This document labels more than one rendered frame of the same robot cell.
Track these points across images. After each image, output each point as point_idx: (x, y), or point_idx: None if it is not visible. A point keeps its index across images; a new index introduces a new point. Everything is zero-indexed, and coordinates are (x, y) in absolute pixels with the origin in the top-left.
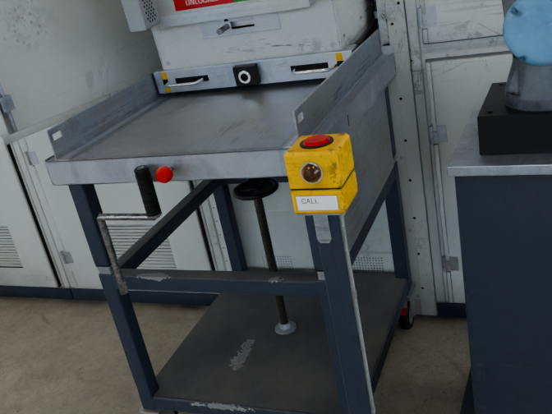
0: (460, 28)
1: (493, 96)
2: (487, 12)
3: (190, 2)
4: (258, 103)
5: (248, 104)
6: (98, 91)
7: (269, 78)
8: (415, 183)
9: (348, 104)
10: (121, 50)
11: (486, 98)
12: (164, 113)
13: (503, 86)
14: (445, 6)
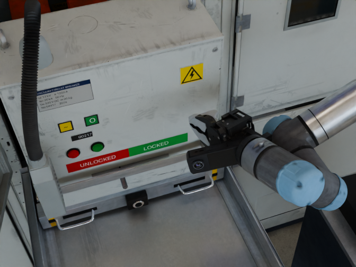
0: (258, 104)
1: (354, 203)
2: (277, 92)
3: (85, 165)
4: (171, 232)
5: (165, 236)
6: None
7: (153, 195)
8: None
9: (260, 228)
10: None
11: (352, 206)
12: (88, 266)
13: (347, 185)
14: (251, 93)
